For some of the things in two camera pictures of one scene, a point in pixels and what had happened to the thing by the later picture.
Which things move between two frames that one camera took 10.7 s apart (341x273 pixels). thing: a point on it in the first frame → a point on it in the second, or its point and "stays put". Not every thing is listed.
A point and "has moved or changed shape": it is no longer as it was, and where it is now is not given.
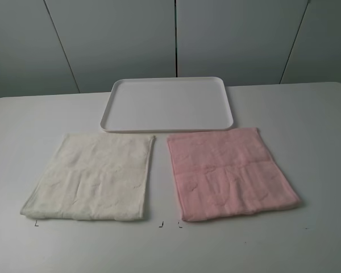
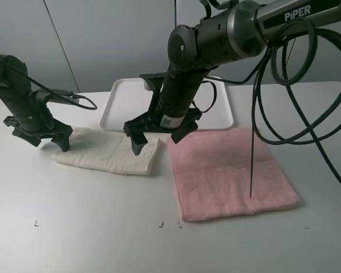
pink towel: (223, 173) stays put
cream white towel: (94, 177) has moved or changed shape
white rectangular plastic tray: (145, 105) stays put
